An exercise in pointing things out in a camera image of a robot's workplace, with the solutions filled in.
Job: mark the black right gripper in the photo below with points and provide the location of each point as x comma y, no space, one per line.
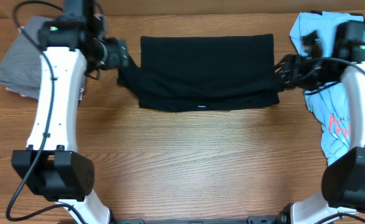
290,70

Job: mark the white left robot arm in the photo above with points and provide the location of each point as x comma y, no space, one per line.
71,47

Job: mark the black garment under blue shirt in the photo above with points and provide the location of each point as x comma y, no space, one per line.
326,23

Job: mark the light blue printed t-shirt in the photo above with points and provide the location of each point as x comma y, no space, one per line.
330,106

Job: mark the folded grey shorts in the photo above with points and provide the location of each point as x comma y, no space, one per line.
20,69

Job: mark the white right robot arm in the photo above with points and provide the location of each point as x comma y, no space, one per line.
342,192

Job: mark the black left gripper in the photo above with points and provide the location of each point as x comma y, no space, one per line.
119,55

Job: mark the black t-shirt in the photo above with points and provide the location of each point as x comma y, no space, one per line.
179,74

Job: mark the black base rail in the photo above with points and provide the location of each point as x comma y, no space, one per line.
269,219

